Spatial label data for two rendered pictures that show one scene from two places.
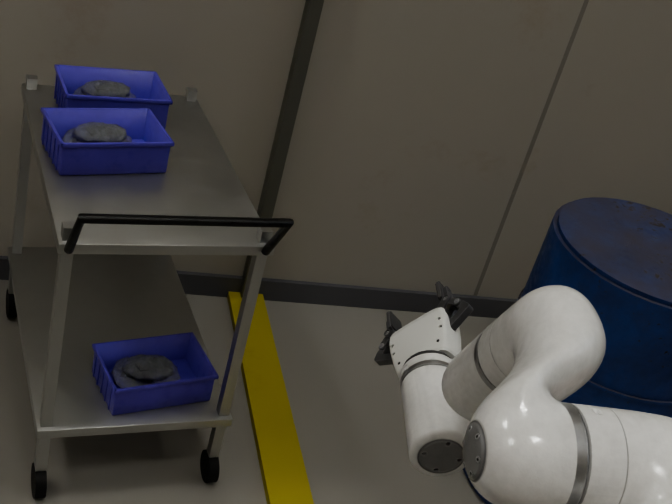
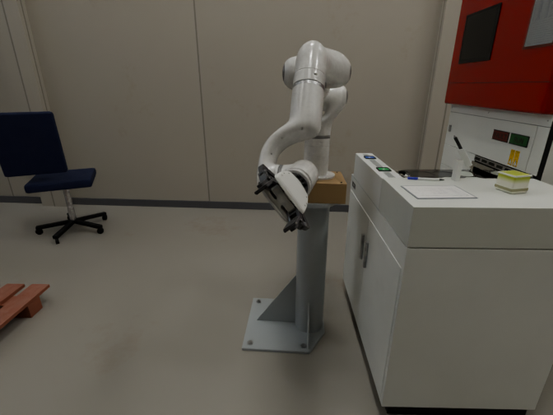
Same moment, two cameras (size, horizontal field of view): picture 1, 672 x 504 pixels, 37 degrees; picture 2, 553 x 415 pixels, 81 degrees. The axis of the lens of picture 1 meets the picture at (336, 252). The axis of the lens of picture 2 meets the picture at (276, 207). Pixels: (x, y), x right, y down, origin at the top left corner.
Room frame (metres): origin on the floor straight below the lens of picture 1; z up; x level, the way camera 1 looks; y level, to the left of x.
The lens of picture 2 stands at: (1.83, 0.10, 1.33)
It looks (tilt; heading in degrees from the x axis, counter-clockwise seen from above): 21 degrees down; 205
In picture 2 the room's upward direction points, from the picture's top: straight up
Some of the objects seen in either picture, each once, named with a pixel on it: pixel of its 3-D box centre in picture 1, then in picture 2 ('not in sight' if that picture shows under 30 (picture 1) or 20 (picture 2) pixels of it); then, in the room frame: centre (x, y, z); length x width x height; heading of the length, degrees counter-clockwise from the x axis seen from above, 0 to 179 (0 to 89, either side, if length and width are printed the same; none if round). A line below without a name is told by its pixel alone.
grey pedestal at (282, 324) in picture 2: not in sight; (291, 263); (0.39, -0.47, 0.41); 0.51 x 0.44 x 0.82; 110
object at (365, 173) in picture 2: not in sight; (374, 177); (0.18, -0.11, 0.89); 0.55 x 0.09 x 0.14; 23
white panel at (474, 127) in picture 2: not in sight; (483, 147); (-0.17, 0.38, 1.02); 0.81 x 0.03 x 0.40; 23
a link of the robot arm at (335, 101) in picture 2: not in sight; (326, 110); (0.33, -0.34, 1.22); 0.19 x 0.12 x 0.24; 104
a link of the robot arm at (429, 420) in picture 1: (439, 421); (298, 179); (1.05, -0.19, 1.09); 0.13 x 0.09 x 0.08; 10
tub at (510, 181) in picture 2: not in sight; (512, 181); (0.44, 0.41, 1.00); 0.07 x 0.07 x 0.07; 38
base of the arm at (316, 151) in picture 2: not in sight; (316, 156); (0.35, -0.37, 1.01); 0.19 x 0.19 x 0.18
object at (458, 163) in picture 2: not in sight; (462, 164); (0.36, 0.25, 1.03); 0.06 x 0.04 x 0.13; 113
